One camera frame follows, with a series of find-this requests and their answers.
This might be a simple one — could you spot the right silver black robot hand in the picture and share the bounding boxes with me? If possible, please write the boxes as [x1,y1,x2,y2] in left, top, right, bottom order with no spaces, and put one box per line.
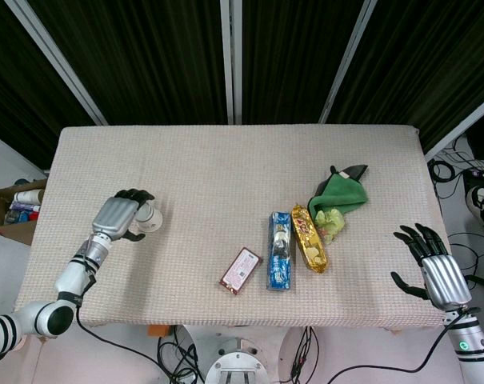
[390,223,473,312]

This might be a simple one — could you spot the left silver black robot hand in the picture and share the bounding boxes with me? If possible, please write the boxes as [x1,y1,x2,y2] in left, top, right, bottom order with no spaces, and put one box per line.
[90,188,156,243]

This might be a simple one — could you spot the white paper cup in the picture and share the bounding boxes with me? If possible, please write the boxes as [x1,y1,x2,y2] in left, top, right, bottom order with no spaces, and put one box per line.
[134,202,164,234]

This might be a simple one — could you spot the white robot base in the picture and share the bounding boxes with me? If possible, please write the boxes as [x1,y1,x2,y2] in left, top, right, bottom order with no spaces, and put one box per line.
[157,324,322,384]

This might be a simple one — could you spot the black white sneaker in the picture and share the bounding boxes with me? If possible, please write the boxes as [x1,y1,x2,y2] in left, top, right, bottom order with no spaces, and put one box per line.
[465,186,484,236]

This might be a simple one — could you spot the white cylindrical bottle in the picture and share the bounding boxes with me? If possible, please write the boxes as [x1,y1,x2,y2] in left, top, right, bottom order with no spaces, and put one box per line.
[12,189,46,204]

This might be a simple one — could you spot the cardboard box with items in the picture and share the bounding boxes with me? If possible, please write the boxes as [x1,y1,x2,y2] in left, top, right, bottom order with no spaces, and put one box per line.
[0,178,49,246]

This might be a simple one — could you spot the beige woven tablecloth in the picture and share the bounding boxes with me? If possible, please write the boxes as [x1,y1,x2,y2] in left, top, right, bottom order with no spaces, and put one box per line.
[11,124,454,333]

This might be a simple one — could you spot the crumpled light green wrapper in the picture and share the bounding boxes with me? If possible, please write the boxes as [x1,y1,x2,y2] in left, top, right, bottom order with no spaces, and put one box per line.
[314,208,346,244]

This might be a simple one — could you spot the green microfiber cloth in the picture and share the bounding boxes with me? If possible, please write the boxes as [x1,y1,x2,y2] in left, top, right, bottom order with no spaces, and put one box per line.
[307,169,369,221]

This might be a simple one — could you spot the red brown snack packet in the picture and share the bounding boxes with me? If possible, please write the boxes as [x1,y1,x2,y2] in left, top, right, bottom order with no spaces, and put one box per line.
[218,246,263,297]

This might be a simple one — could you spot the dark grey pointed object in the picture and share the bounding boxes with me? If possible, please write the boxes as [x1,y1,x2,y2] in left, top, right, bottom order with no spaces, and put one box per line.
[330,164,370,182]

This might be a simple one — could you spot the gold snack package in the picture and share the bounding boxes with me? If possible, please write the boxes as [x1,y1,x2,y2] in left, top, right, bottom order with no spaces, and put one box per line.
[290,203,330,274]

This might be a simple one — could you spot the blue cookie package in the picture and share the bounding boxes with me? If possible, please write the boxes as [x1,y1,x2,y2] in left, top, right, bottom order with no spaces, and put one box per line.
[266,211,295,291]

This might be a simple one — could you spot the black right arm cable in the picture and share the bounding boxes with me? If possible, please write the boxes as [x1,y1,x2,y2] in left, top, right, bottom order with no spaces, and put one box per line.
[279,307,481,381]

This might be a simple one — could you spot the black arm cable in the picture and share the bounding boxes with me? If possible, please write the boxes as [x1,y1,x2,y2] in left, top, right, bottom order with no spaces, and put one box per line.
[279,307,481,381]
[75,275,162,381]

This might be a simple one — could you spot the tangled black floor cables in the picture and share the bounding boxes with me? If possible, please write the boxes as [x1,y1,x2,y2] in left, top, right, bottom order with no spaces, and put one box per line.
[426,134,484,201]

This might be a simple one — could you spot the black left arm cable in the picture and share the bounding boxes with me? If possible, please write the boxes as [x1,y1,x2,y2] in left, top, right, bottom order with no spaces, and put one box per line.
[75,275,162,381]

